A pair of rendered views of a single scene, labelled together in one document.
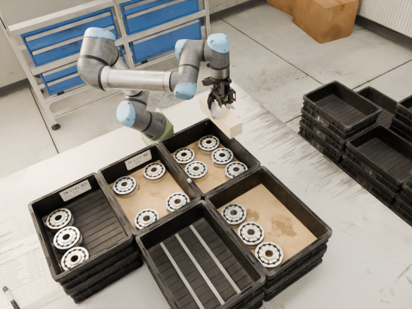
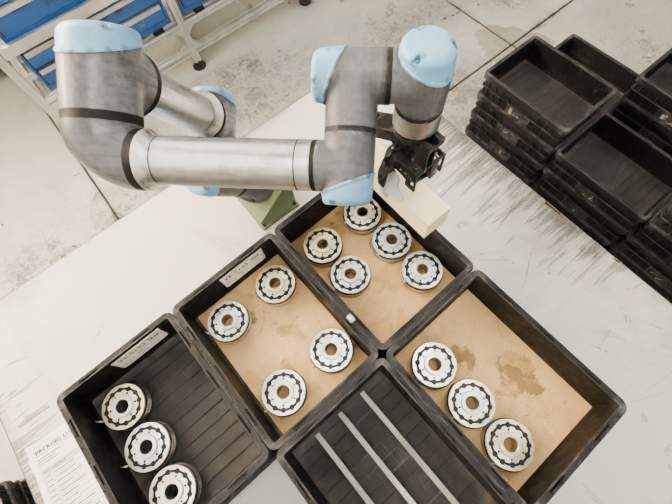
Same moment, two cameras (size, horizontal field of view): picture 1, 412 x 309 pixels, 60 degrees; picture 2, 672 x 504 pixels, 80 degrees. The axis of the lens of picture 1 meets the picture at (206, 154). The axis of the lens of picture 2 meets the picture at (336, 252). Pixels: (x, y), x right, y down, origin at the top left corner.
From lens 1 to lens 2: 79 cm
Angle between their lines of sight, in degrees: 22
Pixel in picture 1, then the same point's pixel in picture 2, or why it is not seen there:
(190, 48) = (354, 79)
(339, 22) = not seen: outside the picture
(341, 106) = (542, 84)
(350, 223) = (605, 330)
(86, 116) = not seen: hidden behind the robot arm
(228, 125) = (425, 218)
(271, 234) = (502, 394)
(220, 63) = (429, 110)
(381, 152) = (602, 160)
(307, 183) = (527, 260)
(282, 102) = not seen: hidden behind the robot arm
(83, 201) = (160, 357)
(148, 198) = (276, 340)
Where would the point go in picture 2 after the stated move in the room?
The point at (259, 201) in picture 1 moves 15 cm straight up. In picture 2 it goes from (469, 327) to (487, 312)
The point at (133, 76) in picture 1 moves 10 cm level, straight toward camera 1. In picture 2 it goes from (213, 162) to (236, 218)
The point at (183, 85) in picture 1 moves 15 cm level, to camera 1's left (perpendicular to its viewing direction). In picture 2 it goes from (347, 186) to (240, 210)
